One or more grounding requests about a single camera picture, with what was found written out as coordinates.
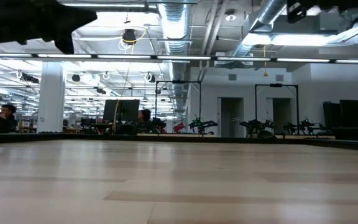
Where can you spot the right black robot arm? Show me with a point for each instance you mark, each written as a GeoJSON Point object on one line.
{"type": "Point", "coordinates": [353, 3]}

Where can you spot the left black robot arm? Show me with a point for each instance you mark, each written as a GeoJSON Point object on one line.
{"type": "Point", "coordinates": [26, 18]}

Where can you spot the black background robot arms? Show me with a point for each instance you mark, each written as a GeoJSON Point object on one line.
{"type": "Point", "coordinates": [303, 126]}
{"type": "Point", "coordinates": [157, 124]}
{"type": "Point", "coordinates": [255, 126]}
{"type": "Point", "coordinates": [202, 124]}

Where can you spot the person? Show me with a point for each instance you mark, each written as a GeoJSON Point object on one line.
{"type": "Point", "coordinates": [145, 115]}
{"type": "Point", "coordinates": [6, 123]}

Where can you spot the black ceiling spotlight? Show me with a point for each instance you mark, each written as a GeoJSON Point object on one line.
{"type": "Point", "coordinates": [152, 78]}
{"type": "Point", "coordinates": [76, 77]}

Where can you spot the grey doorway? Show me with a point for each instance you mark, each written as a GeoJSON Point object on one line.
{"type": "Point", "coordinates": [230, 118]}
{"type": "Point", "coordinates": [280, 113]}

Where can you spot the black computer monitor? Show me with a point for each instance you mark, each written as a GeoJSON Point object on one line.
{"type": "Point", "coordinates": [126, 110]}

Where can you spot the overhead light bar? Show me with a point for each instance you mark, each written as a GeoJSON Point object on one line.
{"type": "Point", "coordinates": [182, 58]}

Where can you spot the black ceiling-hung device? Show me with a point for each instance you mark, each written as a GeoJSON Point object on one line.
{"type": "Point", "coordinates": [129, 35]}

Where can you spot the round ceiling sensor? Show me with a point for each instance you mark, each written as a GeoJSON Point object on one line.
{"type": "Point", "coordinates": [231, 17]}

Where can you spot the black table border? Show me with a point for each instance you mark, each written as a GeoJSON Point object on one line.
{"type": "Point", "coordinates": [73, 137]}

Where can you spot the white square column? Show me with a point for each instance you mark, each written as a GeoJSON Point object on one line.
{"type": "Point", "coordinates": [51, 96]}

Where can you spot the black panel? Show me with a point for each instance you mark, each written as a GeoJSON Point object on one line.
{"type": "Point", "coordinates": [331, 113]}

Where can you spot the black cabinet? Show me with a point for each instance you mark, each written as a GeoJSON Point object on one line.
{"type": "Point", "coordinates": [351, 113]}

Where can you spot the black desk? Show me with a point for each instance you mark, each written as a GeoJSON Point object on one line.
{"type": "Point", "coordinates": [353, 130]}

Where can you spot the black metal frame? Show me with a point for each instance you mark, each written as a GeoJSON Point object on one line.
{"type": "Point", "coordinates": [179, 81]}
{"type": "Point", "coordinates": [275, 85]}

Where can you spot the grey wall vent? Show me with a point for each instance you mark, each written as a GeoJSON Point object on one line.
{"type": "Point", "coordinates": [232, 77]}
{"type": "Point", "coordinates": [279, 78]}

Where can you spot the silver ventilation duct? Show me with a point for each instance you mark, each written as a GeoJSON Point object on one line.
{"type": "Point", "coordinates": [269, 12]}
{"type": "Point", "coordinates": [174, 25]}

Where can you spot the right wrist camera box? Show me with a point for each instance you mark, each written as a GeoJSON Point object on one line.
{"type": "Point", "coordinates": [295, 12]}

